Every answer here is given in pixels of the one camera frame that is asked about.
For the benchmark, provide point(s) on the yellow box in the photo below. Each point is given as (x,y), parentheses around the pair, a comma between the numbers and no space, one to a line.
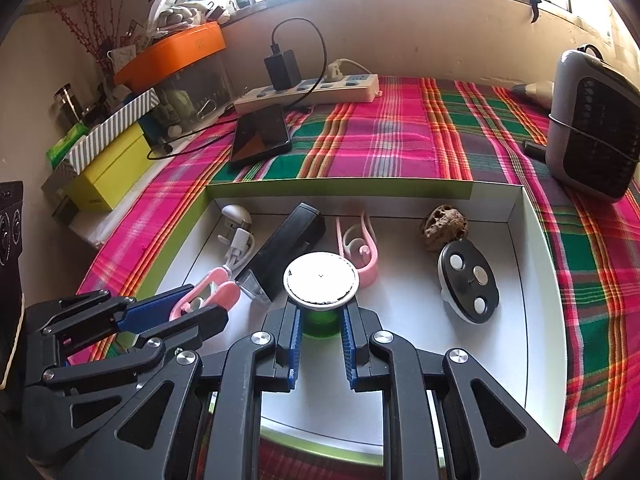
(110,170)

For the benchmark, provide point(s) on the white plug adapter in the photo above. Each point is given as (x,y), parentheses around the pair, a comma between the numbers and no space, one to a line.
(235,215)

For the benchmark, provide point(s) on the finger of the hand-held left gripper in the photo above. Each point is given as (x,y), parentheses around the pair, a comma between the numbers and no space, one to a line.
(150,310)
(200,322)

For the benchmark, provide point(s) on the plaid blanket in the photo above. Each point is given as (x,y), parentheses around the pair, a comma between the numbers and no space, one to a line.
(400,130)

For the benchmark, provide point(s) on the grey striped white box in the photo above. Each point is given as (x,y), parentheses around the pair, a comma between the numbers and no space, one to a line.
(115,127)

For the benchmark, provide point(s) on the grey portable fan heater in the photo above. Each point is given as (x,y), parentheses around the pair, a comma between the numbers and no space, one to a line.
(590,125)

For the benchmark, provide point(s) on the red dried branches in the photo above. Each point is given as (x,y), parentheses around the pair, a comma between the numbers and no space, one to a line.
(90,30)

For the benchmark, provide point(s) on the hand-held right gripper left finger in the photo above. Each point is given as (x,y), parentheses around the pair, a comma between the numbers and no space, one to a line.
(295,340)

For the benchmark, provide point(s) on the white power strip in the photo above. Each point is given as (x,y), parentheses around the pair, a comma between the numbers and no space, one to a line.
(350,89)

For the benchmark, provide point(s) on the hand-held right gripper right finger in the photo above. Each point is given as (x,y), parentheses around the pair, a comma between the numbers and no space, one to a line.
(348,350)

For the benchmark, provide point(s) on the white knit gloves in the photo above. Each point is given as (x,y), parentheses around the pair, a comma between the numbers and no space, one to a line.
(177,15)

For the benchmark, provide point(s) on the green tissue pack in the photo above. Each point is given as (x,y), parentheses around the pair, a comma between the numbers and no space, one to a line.
(65,145)

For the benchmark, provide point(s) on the clear plastic storage container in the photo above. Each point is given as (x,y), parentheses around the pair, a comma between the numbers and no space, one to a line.
(195,90)

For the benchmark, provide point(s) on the green and white cardboard box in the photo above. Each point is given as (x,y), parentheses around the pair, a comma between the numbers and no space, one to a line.
(400,360)

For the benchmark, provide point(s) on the black stapler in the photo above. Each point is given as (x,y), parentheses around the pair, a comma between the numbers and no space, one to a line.
(290,245)

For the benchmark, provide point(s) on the black charger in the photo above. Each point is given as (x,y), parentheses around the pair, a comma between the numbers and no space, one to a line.
(282,70)

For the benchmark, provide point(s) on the pink clip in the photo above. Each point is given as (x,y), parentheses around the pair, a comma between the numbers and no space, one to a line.
(220,292)
(369,265)

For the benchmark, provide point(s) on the white power plug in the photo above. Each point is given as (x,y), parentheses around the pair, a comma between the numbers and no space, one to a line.
(340,67)

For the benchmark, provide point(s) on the black smartphone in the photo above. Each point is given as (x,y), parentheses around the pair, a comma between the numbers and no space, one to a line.
(260,135)

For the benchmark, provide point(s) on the green bottle with white lid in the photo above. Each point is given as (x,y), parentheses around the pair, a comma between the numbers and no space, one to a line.
(320,280)

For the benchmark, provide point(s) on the orange lid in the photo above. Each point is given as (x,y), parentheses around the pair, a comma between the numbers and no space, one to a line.
(170,52)

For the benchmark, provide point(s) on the brown walnut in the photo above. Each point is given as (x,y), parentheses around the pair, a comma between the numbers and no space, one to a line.
(445,227)

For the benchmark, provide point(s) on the metal cup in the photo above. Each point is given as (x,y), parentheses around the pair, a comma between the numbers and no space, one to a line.
(69,105)

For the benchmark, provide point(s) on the oval black and white device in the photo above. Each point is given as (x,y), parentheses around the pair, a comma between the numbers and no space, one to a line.
(467,285)

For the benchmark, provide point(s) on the black marker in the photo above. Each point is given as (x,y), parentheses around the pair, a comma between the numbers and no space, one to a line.
(534,148)

